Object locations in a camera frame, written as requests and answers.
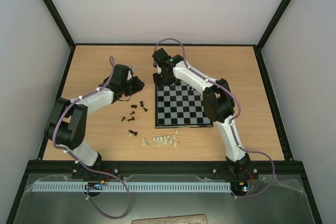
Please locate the black and grey chessboard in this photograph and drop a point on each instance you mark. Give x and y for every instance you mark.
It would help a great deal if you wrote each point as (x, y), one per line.
(177, 106)

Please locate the white chess pieces cluster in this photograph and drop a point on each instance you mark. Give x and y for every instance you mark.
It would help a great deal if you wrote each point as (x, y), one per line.
(164, 140)

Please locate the light blue cable duct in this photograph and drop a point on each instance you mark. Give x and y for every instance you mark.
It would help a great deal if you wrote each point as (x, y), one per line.
(133, 187)

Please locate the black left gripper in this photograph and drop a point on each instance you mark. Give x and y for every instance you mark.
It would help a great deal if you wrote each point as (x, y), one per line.
(138, 86)

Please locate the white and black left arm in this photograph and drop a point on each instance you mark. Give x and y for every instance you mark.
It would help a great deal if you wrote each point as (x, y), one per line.
(66, 126)

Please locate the small circuit board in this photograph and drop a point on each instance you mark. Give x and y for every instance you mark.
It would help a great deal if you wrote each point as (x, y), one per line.
(246, 186)

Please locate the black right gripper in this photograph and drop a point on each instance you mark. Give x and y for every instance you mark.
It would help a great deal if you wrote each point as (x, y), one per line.
(163, 80)

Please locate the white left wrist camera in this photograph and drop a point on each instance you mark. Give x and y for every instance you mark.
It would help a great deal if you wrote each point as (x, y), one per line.
(130, 73)

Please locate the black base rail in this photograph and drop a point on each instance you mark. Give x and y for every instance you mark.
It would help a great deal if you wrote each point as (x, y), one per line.
(213, 170)

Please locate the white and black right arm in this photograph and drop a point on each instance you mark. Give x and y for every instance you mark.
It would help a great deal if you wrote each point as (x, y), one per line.
(218, 103)

